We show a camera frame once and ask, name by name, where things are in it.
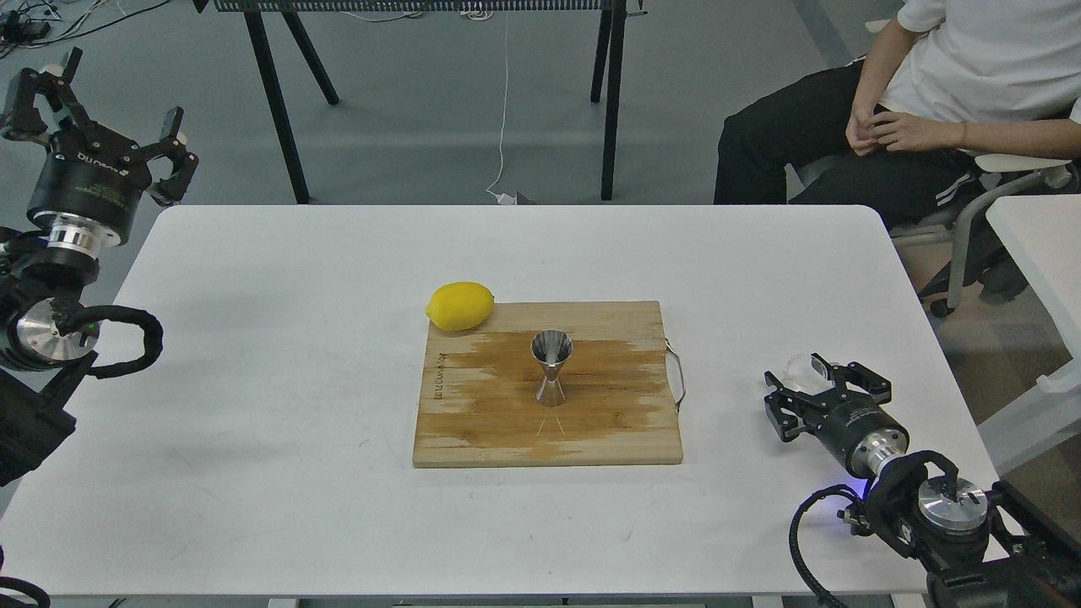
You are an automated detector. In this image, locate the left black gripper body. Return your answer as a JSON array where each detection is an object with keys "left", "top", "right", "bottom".
[{"left": 26, "top": 135, "right": 151, "bottom": 244}]

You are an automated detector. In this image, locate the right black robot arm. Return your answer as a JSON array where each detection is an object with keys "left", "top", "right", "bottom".
[{"left": 764, "top": 353, "right": 1080, "bottom": 607}]

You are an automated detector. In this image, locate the wooden cutting board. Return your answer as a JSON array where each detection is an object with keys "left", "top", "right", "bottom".
[{"left": 413, "top": 301, "right": 683, "bottom": 467}]

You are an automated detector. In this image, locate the yellow lemon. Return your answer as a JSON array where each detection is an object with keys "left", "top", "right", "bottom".
[{"left": 426, "top": 281, "right": 495, "bottom": 332}]

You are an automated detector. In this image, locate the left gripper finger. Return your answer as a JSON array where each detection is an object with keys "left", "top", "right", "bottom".
[
  {"left": 0, "top": 47, "right": 102, "bottom": 153},
  {"left": 131, "top": 106, "right": 199, "bottom": 208}
]

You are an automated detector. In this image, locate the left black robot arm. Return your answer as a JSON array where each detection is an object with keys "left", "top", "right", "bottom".
[{"left": 1, "top": 47, "right": 199, "bottom": 485}]

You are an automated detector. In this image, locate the seated person white shirt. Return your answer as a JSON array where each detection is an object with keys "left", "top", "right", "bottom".
[{"left": 713, "top": 1, "right": 1080, "bottom": 228}]

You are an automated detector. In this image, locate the clear glass measuring cup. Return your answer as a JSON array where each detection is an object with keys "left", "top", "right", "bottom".
[{"left": 780, "top": 354, "right": 835, "bottom": 395}]

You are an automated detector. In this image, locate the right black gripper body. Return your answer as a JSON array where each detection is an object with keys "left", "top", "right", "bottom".
[{"left": 811, "top": 389, "right": 909, "bottom": 480}]

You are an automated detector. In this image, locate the steel double jigger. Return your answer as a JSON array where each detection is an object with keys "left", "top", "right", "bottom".
[{"left": 530, "top": 328, "right": 573, "bottom": 408}]

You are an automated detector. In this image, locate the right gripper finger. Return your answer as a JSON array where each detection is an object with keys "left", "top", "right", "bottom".
[
  {"left": 811, "top": 355, "right": 893, "bottom": 405},
  {"left": 763, "top": 371, "right": 833, "bottom": 442}
]

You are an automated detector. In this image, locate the black metal frame table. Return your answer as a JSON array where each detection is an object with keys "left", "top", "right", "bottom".
[{"left": 193, "top": 1, "right": 646, "bottom": 204}]

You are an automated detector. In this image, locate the white power cable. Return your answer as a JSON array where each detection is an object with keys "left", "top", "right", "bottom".
[{"left": 485, "top": 12, "right": 519, "bottom": 204}]

